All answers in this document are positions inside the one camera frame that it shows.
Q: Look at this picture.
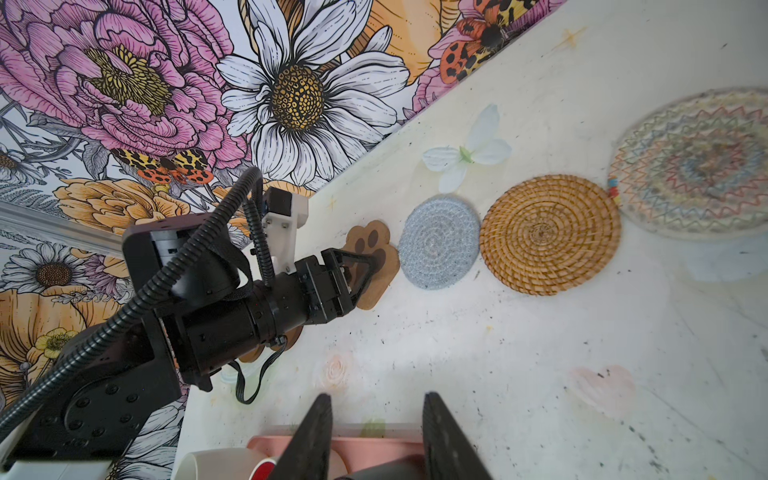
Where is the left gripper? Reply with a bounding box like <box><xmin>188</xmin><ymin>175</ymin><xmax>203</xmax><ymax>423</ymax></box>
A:
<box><xmin>173</xmin><ymin>248</ymin><xmax>379</xmax><ymax>390</ymax></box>

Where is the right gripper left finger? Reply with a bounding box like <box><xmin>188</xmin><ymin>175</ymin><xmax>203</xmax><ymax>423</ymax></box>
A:
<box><xmin>269</xmin><ymin>393</ymin><xmax>333</xmax><ymax>480</ymax></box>

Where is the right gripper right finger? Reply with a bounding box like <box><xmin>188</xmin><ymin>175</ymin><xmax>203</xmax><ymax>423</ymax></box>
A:
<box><xmin>422</xmin><ymin>392</ymin><xmax>492</xmax><ymax>480</ymax></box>

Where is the paw shaped cork coaster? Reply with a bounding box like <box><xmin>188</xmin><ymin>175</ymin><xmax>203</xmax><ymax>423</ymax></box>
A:
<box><xmin>342</xmin><ymin>220</ymin><xmax>400</xmax><ymax>310</ymax></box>

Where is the grey woven round coaster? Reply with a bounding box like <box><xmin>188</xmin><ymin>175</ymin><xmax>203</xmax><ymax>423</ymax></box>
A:
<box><xmin>398</xmin><ymin>195</ymin><xmax>480</xmax><ymax>290</ymax></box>

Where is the rattan woven round coaster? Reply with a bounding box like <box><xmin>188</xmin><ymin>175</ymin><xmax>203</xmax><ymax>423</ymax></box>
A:
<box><xmin>479</xmin><ymin>174</ymin><xmax>622</xmax><ymax>296</ymax></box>

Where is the multicolour woven round coaster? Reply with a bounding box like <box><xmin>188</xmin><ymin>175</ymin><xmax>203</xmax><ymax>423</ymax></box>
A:
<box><xmin>608</xmin><ymin>87</ymin><xmax>767</xmax><ymax>242</ymax></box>

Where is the glossy brown round coaster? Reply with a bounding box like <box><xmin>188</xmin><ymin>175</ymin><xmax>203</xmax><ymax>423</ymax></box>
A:
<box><xmin>270</xmin><ymin>326</ymin><xmax>303</xmax><ymax>352</ymax></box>

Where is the dark brown round coaster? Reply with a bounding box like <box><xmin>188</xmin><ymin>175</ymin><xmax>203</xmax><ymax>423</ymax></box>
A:
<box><xmin>238</xmin><ymin>344</ymin><xmax>265</xmax><ymax>364</ymax></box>

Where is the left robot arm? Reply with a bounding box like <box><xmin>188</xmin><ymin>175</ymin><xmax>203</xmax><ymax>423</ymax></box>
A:
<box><xmin>1</xmin><ymin>167</ymin><xmax>380</xmax><ymax>472</ymax></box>

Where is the black mug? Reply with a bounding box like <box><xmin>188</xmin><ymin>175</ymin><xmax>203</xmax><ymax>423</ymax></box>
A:
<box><xmin>340</xmin><ymin>455</ymin><xmax>428</xmax><ymax>480</ymax></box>

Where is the red inside white mug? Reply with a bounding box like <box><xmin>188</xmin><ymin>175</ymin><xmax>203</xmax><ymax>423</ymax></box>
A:
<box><xmin>250</xmin><ymin>450</ymin><xmax>348</xmax><ymax>480</ymax></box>

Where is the pink tray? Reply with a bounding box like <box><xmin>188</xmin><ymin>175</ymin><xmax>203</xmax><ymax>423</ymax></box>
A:
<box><xmin>247</xmin><ymin>435</ymin><xmax>424</xmax><ymax>479</ymax></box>

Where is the white mug off tray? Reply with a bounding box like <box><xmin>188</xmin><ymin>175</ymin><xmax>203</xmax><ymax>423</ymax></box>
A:
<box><xmin>172</xmin><ymin>448</ymin><xmax>267</xmax><ymax>480</ymax></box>

